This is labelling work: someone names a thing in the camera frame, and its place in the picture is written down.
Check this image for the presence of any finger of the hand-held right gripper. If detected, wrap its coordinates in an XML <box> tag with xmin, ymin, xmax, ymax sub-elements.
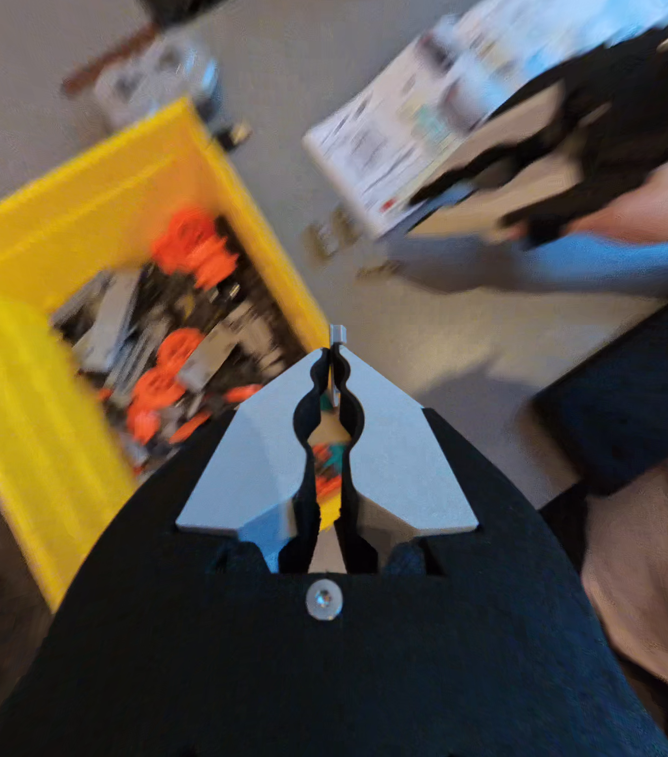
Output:
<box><xmin>407</xmin><ymin>160</ymin><xmax>584</xmax><ymax>242</ymax></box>
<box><xmin>409</xmin><ymin>82</ymin><xmax>566</xmax><ymax>201</ymax></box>

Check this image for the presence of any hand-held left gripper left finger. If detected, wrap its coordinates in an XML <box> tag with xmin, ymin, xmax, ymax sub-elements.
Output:
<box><xmin>176</xmin><ymin>348</ymin><xmax>332</xmax><ymax>573</ymax></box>

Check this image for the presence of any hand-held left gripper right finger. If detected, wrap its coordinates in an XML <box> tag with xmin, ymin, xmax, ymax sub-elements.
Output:
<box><xmin>334</xmin><ymin>347</ymin><xmax>479</xmax><ymax>573</ymax></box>

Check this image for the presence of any pile of toy building bricks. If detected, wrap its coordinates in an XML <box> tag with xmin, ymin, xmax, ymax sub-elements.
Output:
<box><xmin>49</xmin><ymin>206</ymin><xmax>346</xmax><ymax>500</ymax></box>

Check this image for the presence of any small grey brick piece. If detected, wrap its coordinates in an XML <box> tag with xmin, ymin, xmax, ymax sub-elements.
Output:
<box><xmin>328</xmin><ymin>324</ymin><xmax>348</xmax><ymax>409</ymax></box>
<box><xmin>303</xmin><ymin>224</ymin><xmax>336</xmax><ymax>262</ymax></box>

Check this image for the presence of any yellow plastic bin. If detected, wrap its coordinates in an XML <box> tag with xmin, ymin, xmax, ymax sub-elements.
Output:
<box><xmin>0</xmin><ymin>97</ymin><xmax>343</xmax><ymax>613</ymax></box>

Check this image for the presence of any grey desk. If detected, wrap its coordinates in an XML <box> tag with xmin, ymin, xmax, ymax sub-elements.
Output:
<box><xmin>0</xmin><ymin>0</ymin><xmax>668</xmax><ymax>509</ymax></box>

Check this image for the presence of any person's right hand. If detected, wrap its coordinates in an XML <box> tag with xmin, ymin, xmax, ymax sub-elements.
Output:
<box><xmin>567</xmin><ymin>155</ymin><xmax>668</xmax><ymax>249</ymax></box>

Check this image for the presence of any printed instruction booklet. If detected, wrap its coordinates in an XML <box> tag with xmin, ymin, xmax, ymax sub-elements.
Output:
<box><xmin>301</xmin><ymin>0</ymin><xmax>668</xmax><ymax>241</ymax></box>

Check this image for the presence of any black bumpy pad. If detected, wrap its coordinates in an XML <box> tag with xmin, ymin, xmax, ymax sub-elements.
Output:
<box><xmin>532</xmin><ymin>283</ymin><xmax>668</xmax><ymax>496</ymax></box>

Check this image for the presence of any person's beige shirt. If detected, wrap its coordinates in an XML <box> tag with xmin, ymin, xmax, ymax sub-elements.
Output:
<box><xmin>581</xmin><ymin>448</ymin><xmax>668</xmax><ymax>721</ymax></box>

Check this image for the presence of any grey toy control unit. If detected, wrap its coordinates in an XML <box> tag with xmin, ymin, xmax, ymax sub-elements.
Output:
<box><xmin>93</xmin><ymin>28</ymin><xmax>223</xmax><ymax>126</ymax></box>

